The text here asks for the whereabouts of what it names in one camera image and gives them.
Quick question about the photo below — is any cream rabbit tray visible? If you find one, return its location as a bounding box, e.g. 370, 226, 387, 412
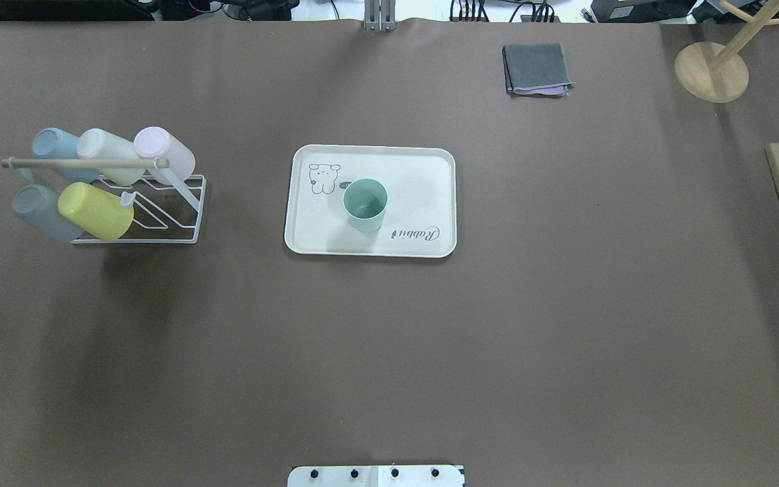
284, 144, 457, 258

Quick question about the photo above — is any green cup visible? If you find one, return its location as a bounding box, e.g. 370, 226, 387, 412
343, 179, 387, 233

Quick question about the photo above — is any pink cup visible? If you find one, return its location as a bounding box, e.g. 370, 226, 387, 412
133, 126, 197, 180

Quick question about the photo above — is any yellow cup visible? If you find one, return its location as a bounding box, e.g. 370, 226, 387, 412
57, 182, 134, 241

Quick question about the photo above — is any cream cup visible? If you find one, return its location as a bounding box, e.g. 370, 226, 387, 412
76, 129, 145, 186

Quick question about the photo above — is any grey cup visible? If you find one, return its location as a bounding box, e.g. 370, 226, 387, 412
12, 184, 85, 243

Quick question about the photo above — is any blue cup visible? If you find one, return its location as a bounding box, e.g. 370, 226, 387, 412
30, 127, 100, 184

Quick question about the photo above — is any grey folded cloth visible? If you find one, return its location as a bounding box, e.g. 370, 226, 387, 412
502, 43, 573, 97

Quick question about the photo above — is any wooden mug tree stand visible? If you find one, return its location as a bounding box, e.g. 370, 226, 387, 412
674, 1, 779, 103

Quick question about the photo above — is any white wire cup rack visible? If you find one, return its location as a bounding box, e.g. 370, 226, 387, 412
71, 175, 208, 244

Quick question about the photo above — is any aluminium frame post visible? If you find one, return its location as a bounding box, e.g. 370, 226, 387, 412
362, 0, 398, 32

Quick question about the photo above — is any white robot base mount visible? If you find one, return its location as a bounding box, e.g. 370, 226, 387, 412
287, 463, 466, 486

